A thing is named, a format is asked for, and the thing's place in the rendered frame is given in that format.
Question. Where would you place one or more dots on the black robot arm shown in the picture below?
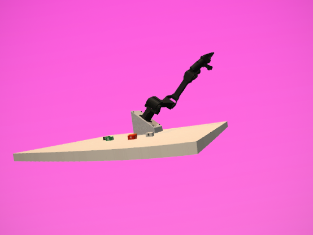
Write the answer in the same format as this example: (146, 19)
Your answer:
(154, 104)

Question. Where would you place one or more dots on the red block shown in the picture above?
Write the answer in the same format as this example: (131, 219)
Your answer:
(132, 137)

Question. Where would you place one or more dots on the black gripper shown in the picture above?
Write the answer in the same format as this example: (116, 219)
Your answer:
(206, 58)

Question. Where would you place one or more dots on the small green block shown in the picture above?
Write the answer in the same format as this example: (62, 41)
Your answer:
(109, 138)

